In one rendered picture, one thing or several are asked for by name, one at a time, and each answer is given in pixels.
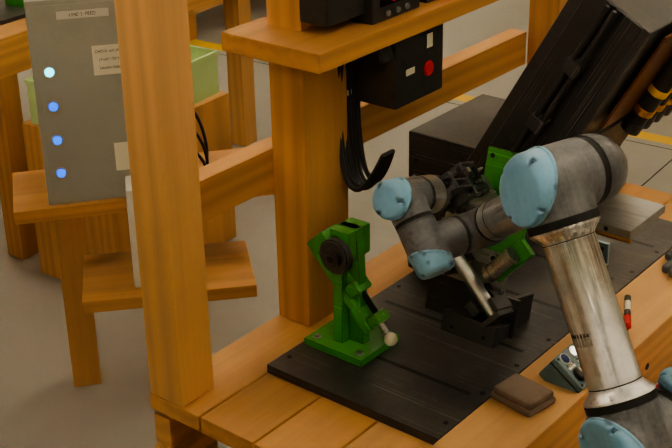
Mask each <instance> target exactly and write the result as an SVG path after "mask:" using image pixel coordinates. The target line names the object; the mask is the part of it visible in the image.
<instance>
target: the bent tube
mask: <svg viewBox="0 0 672 448"><path fill-rule="evenodd" d="M481 177H482V180H483V181H484V183H485V185H486V187H487V188H486V189H485V190H484V191H487V190H490V192H491V191H494V189H493V188H492V186H491V184H490V182H489V180H488V179H487V177H486V175H481ZM455 215H457V213H454V214H451V213H450V212H448V211H447V212H446V214H445V216H444V219H445V218H448V217H451V216H455ZM453 259H454V262H455V265H454V267H455V268H456V270H457V271H458V273H459V275H460V276H461V278H462V279H463V281H464V282H465V284H466V285H467V287H468V289H469V290H470V292H471V293H472V295H473V296H474V298H475V299H476V301H477V303H478V304H479V306H480V307H481V309H482V310H483V312H484V313H485V315H486V317H487V318H489V317H490V316H491V315H492V314H494V313H495V312H494V310H493V309H492V307H491V305H490V304H489V302H488V301H487V300H488V299H489V298H491V296H490V294H489V293H488V291H487V290H486V288H485V287H484V285H483V284H482V282H481V280H480V279H479V277H478V276H477V274H476V273H475V271H474V270H473V268H472V267H471V265H470V264H469V262H468V260H467V259H466V257H465V256H464V255H462V256H459V257H456V258H453Z"/></svg>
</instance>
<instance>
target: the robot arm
mask: <svg viewBox="0 0 672 448"><path fill-rule="evenodd" d="M472 163H474V161H469V162H459V163H458V164H457V165H455V166H454V167H453V168H451V169H450V170H449V171H447V172H446V173H445V174H443V175H441V176H440V175H420V176H416V175H415V174H414V175H412V176H410V177H395V178H392V179H388V180H384V181H382V182H380V183H379V184H378V185H377V186H376V188H375V189H374V192H373V195H372V204H373V208H374V210H375V212H376V213H377V214H378V215H379V216H380V217H381V218H383V219H386V220H391V221H392V224H393V226H394V228H395V229H396V231H397V234H398V236H399V238H400V240H401V243H402V245H403V247H404V249H405V252H406V254H407V256H408V261H409V262H410V263H411V265H412V267H413V269H414V271H415V273H416V275H417V277H418V278H420V279H422V280H427V279H431V278H433V277H436V276H438V275H441V274H443V273H445V272H447V271H449V270H450V269H452V268H453V267H454V265H455V262H454V259H453V258H456V257H459V256H462V255H464V254H467V253H470V252H473V251H476V250H479V249H482V248H485V247H491V246H494V245H497V244H498V243H500V242H502V241H504V240H506V239H507V238H508V236H510V235H512V234H514V233H516V232H519V231H521V230H523V229H525V228H526V230H527V233H528V236H529V239H530V240H532V241H534V242H536V243H538V244H539V245H540V246H542V248H543V251H544V254H545V257H546V261H547V264H548V267H549V270H550V273H551V276H552V279H553V282H554V285H555V288H556V292H557V295H558V298H559V301H560V304H561V307H562V310H563V313H564V316H565V319H566V323H567V326H568V329H569V332H570V335H571V338H572V341H573V344H574V347H575V350H576V354H577V357H578V360H579V363H580V366H581V369H582V372H583V375H584V378H585V382H586V385H587V388H588V391H589V392H588V395H587V397H586V399H585V401H584V403H583V407H584V410H585V413H586V417H587V420H585V421H584V423H583V424H582V425H581V427H580V429H579V432H580V433H579V435H578V441H579V446H580V448H672V366H671V367H668V368H665V369H664V370H663V371H662V372H661V373H660V377H659V378H658V383H659V386H658V388H656V385H655V384H654V383H653V382H651V381H649V380H647V379H645V378H644V377H643V376H642V374H641V371H640V368H639V365H638V362H637V359H636V356H635V353H634V350H633V347H632V344H631V341H630V337H629V334H628V331H627V328H626V325H625V322H624V319H623V316H622V313H621V310H620V307H619V304H618V301H617V297H616V294H615V291H614V288H613V285H612V282H611V279H610V276H609V273H608V270H607V267H606V264H605V261H604V257H603V254H602V251H601V248H600V245H599V242H598V239H597V236H596V233H595V228H596V226H597V224H598V222H599V220H600V218H601V216H600V213H599V210H598V207H597V205H598V204H600V203H603V202H606V201H608V200H609V199H611V198H613V197H614V196H615V195H617V194H618V193H619V191H620V190H621V189H622V187H623V186H624V184H625V182H626V179H627V174H628V164H627V159H626V156H625V154H624V152H623V150H622V149H621V147H620V146H619V145H618V144H617V143H616V142H615V141H613V140H612V139H610V138H609V137H606V136H604V135H600V134H595V133H588V134H580V135H577V136H574V137H571V138H567V139H564V140H560V141H557V142H553V143H550V144H546V145H543V146H534V147H531V148H529V149H528V150H526V151H524V152H521V153H518V154H516V155H514V156H513V157H512V158H511V159H510V160H509V161H508V162H507V163H506V165H505V167H504V169H503V173H502V175H501V178H500V186H499V191H500V195H499V196H497V197H495V198H493V199H491V200H489V199H490V198H491V197H492V196H493V195H494V194H495V193H496V191H491V192H490V190H487V191H484V190H485V189H486V188H487V187H486V185H485V183H484V181H483V180H482V177H481V175H480V173H479V172H480V171H481V170H482V169H483V167H479V168H476V166H475V165H474V164H472ZM462 164H465V165H462ZM481 193H482V194H481ZM478 194H481V195H480V196H477V195H478ZM444 209H446V210H447V211H448V212H450V213H451V214H454V213H457V215H455V216H451V217H448V218H445V219H442V220H439V221H436V219H437V218H438V217H439V215H440V214H441V213H442V211H443V210H444Z"/></svg>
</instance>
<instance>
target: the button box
mask: <svg viewBox="0 0 672 448"><path fill-rule="evenodd" d="M572 346H573V347H574V344H573V343H572V344H571V345H569V346H568V347H567V348H566V349H565V350H563V351H562V352H561V353H560V354H559V355H557V356H556V357H555V358H554V359H553V360H552V361H551V362H550V363H549V364H548V365H547V366H545V367H544V368H543V369H542V370H541V371H540V372H539V375H540V376H541V377H542V379H543V380H545V381H547V382H549V383H552V384H555V385H557V386H560V387H562V388H565V389H568V390H570V391H573V392H576V393H579V392H581V391H582V390H583V389H584V388H585V387H586V386H587V385H586V382H585V379H583V380H582V379H579V378H578V377H577V376H576V375H575V373H574V370H575V368H577V367H581V366H580V363H579V360H578V357H577V355H574V354H572V353H571V351H570V347H572ZM562 354H566V355H567V356H568V357H569V359H570V362H569V363H566V362H564V361H563V360H562V359H561V355H562Z"/></svg>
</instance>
